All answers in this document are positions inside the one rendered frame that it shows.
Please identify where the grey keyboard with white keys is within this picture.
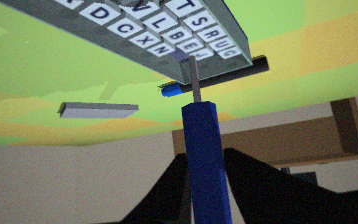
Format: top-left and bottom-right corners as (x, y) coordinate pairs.
(0, 0), (253, 85)

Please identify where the black stylus with blue tip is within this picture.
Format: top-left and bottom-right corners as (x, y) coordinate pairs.
(161, 57), (270, 97)

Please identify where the blue stylus with grey tip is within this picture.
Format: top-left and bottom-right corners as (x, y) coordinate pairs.
(181, 55), (233, 224)

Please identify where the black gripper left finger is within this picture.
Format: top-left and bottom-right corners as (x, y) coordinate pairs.
(100, 153), (192, 224)

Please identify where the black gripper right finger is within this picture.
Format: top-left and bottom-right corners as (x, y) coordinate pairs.
(224, 148), (358, 224)

